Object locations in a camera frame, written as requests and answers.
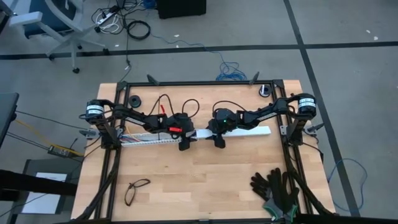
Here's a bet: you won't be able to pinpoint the white power strip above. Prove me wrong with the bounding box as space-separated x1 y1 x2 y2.
96 14 123 34
95 11 118 27

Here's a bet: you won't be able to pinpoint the black table beam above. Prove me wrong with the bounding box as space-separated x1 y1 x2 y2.
0 169 78 202

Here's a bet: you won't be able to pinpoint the grey cabinet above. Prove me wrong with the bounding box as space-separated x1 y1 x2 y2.
14 158 85 216

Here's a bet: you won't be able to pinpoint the black tape roll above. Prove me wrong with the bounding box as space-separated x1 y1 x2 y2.
128 95 143 109

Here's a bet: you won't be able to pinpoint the black camera cable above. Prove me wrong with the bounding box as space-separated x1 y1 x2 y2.
181 98 201 119
211 100 248 114

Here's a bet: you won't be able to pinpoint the black electronics box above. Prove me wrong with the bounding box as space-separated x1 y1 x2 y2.
47 146 85 158

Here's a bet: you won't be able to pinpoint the white raceway cover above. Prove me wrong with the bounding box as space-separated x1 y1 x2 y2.
194 125 272 140

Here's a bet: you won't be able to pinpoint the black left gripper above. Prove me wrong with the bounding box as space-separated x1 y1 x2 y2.
164 121 198 152

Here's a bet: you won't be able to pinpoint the long yellow cable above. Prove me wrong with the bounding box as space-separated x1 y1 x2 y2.
14 119 85 156

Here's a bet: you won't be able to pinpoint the white slotted cable raceway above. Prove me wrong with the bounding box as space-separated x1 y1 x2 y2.
119 131 200 147

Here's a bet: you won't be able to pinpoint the black computer case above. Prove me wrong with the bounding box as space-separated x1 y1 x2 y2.
156 0 208 19

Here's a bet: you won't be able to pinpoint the black right camera cable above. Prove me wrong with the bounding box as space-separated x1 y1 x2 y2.
211 100 248 114

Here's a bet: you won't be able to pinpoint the dark grey desk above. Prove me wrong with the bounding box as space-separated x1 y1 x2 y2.
0 92 21 150

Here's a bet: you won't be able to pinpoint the white paper sheet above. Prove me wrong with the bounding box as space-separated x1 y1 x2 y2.
21 172 68 215

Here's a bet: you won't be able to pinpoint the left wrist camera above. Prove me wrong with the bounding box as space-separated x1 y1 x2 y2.
172 113 191 125

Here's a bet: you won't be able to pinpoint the black eyeglasses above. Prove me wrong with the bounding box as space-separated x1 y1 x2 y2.
124 178 152 207

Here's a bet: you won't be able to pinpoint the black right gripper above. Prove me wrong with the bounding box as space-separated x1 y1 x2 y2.
207 117 238 150

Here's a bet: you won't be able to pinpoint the looped blue network cable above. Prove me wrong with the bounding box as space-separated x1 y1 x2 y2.
326 157 369 213

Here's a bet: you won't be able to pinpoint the white office chair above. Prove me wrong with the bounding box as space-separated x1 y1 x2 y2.
8 0 110 75

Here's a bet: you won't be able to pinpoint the black aluminium table frame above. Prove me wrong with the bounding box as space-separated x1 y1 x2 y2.
70 72 340 224

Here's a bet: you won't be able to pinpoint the black left camera cable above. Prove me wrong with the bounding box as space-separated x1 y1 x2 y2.
181 98 201 119

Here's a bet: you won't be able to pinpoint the spool with white core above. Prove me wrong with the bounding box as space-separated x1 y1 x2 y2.
258 83 274 98

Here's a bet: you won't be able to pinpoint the coiled black cable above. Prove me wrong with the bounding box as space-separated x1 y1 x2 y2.
126 19 152 41

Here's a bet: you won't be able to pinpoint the thin black power cable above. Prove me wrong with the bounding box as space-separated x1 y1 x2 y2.
117 18 133 84

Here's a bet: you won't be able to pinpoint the tangled blue network cable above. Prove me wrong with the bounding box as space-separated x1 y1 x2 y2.
214 51 249 82

